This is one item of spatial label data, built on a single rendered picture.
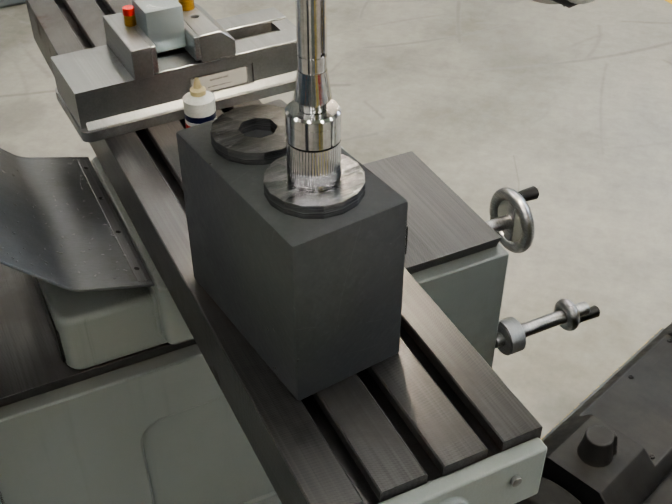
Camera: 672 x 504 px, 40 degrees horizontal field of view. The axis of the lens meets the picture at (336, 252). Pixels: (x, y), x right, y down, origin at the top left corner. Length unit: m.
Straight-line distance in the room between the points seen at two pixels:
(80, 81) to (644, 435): 0.90
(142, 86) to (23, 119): 2.03
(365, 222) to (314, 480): 0.23
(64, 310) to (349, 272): 0.48
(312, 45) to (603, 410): 0.81
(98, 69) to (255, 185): 0.53
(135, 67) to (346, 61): 2.28
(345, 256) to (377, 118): 2.36
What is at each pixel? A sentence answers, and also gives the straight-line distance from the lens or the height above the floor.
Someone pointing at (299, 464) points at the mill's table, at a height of 0.93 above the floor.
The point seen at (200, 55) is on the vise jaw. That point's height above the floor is 1.01.
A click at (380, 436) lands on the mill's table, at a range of 0.85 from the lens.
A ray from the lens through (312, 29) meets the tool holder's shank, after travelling 0.73.
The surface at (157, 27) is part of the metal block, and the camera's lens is 1.29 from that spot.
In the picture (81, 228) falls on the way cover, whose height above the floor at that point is 0.87.
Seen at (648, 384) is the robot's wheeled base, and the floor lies 0.59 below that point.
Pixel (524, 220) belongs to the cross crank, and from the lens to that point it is 1.58.
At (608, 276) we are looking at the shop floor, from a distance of 2.56.
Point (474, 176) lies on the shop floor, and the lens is 2.87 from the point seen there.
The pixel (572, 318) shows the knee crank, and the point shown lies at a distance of 1.62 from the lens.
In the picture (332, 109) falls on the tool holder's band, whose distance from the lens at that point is 0.77.
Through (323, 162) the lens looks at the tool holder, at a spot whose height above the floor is 1.16.
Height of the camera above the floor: 1.58
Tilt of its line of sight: 38 degrees down
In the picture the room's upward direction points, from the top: straight up
